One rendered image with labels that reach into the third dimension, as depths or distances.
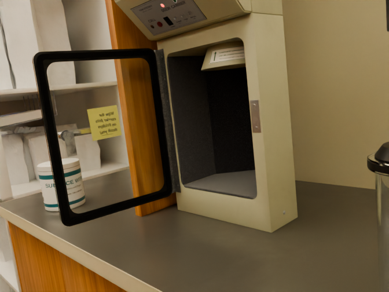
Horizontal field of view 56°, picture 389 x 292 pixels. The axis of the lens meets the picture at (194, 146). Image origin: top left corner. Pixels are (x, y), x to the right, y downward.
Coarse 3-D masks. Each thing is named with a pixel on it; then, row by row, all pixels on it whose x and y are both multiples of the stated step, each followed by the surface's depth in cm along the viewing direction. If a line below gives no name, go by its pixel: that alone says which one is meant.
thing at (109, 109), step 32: (64, 64) 82; (96, 64) 86; (128, 64) 91; (64, 96) 82; (96, 96) 87; (128, 96) 92; (64, 128) 83; (96, 128) 87; (128, 128) 92; (64, 160) 83; (96, 160) 88; (128, 160) 93; (160, 160) 98; (96, 192) 88; (128, 192) 93
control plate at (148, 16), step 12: (156, 0) 80; (168, 0) 79; (180, 0) 77; (192, 0) 75; (144, 12) 86; (156, 12) 84; (168, 12) 82; (180, 12) 80; (192, 12) 78; (144, 24) 90; (156, 24) 88; (180, 24) 84
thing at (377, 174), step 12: (372, 156) 44; (384, 180) 42; (384, 192) 42; (384, 204) 42; (384, 216) 43; (384, 228) 43; (384, 240) 43; (384, 252) 43; (384, 264) 44; (384, 276) 44; (384, 288) 44
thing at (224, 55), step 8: (208, 48) 89; (216, 48) 86; (224, 48) 85; (232, 48) 84; (240, 48) 84; (208, 56) 88; (216, 56) 85; (224, 56) 84; (232, 56) 84; (240, 56) 83; (208, 64) 87; (216, 64) 85; (224, 64) 84; (232, 64) 83; (240, 64) 99
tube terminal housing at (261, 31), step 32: (256, 0) 74; (192, 32) 87; (224, 32) 80; (256, 32) 75; (256, 64) 75; (256, 96) 77; (288, 96) 83; (288, 128) 84; (256, 160) 80; (288, 160) 84; (192, 192) 98; (288, 192) 85; (256, 224) 83
